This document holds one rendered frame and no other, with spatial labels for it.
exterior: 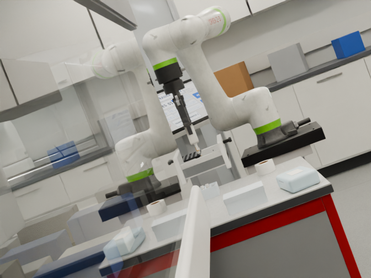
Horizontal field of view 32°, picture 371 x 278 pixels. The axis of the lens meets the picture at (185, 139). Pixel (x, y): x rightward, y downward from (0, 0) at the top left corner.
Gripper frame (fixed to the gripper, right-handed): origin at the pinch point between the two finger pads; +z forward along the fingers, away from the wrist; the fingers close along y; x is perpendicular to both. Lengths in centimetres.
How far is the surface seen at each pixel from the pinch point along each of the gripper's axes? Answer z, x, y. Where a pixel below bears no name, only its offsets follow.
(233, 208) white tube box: 22.4, -7.7, -40.9
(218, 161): 14.2, -4.9, 12.8
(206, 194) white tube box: 22.1, 2.4, -3.0
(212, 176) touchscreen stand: 35, 9, 121
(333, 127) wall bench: 58, -85, 312
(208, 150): 11.5, -0.7, 36.9
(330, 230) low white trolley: 37, -32, -44
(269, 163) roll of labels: 20.4, -22.7, 4.7
